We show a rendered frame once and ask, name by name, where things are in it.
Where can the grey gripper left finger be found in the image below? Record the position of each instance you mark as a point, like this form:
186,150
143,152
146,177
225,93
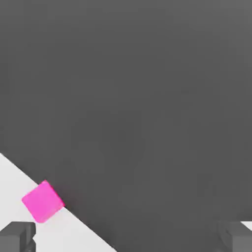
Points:
15,237

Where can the small pink cube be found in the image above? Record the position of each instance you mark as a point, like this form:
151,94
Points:
42,202

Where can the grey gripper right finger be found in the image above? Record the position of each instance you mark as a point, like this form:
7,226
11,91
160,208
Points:
239,238

